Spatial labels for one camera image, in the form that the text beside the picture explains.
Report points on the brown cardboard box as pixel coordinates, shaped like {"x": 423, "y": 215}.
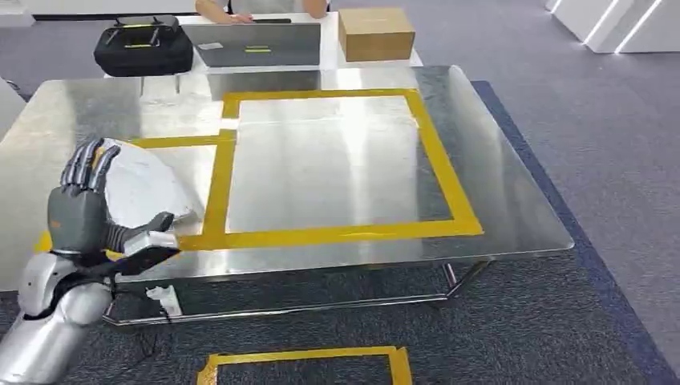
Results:
{"x": 374, "y": 37}

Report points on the large yellow tape frame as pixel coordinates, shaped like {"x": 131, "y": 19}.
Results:
{"x": 446, "y": 180}

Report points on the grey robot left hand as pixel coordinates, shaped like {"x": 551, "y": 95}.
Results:
{"x": 77, "y": 218}

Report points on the black keyboard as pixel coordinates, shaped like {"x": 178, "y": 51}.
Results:
{"x": 272, "y": 21}

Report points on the black carry bag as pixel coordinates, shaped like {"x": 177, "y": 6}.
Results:
{"x": 143, "y": 50}

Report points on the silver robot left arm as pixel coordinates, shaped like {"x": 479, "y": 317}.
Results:
{"x": 48, "y": 329}

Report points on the yellow floor tape frame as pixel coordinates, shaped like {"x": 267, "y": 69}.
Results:
{"x": 297, "y": 355}

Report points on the steel bench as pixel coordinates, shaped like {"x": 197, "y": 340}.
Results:
{"x": 329, "y": 170}

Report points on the white light panel block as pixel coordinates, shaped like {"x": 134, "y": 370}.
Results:
{"x": 656, "y": 32}
{"x": 553, "y": 4}
{"x": 584, "y": 21}

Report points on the person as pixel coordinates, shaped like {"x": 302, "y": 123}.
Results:
{"x": 265, "y": 5}

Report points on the grey laptop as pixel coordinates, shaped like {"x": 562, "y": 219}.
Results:
{"x": 255, "y": 37}

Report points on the white table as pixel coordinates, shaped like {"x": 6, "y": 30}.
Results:
{"x": 329, "y": 37}

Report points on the person's right hand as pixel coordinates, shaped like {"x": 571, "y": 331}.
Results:
{"x": 242, "y": 18}

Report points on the white power strip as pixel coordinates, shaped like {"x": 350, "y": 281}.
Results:
{"x": 165, "y": 300}

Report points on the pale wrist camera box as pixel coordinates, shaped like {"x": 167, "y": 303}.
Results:
{"x": 151, "y": 242}

